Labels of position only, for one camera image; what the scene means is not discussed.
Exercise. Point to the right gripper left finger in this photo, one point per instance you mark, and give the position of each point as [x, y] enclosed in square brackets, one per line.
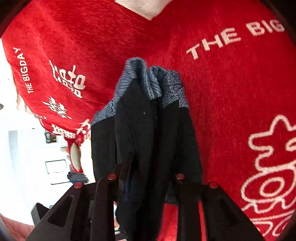
[85, 211]

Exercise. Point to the white framed board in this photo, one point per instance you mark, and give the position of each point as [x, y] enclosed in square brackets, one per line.
[57, 171]

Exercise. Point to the dark wall object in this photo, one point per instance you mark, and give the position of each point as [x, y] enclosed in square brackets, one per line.
[50, 138]

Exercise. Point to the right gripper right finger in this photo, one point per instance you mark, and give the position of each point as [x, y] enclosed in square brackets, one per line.
[206, 212]

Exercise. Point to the red blanket with white print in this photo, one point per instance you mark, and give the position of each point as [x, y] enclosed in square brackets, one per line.
[236, 60]

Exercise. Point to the beige oval pillow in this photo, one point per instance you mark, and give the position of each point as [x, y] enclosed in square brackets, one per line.
[75, 157]

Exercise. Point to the black pants with patterned waistband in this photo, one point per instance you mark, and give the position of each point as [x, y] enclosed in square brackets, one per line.
[147, 125]

